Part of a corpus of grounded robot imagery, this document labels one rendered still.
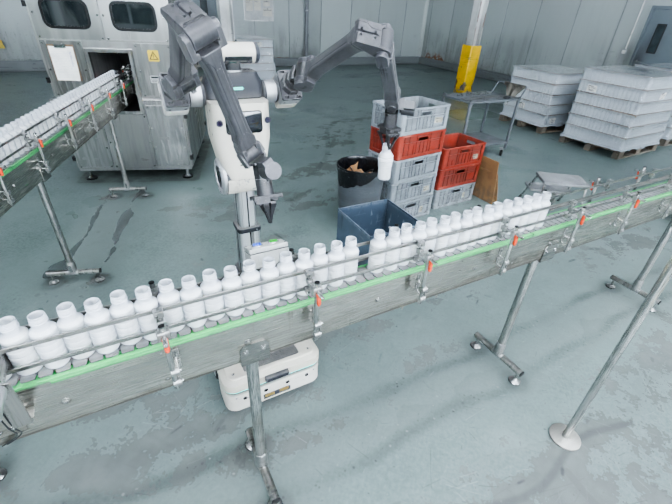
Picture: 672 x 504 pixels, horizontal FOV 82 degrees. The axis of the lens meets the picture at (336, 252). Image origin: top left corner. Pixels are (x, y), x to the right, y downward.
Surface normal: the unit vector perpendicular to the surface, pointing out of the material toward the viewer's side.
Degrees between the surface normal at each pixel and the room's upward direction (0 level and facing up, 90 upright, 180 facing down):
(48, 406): 90
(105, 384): 90
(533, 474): 0
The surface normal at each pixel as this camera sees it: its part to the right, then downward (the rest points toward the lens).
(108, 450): 0.05, -0.84
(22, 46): 0.47, 0.50
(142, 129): 0.18, 0.54
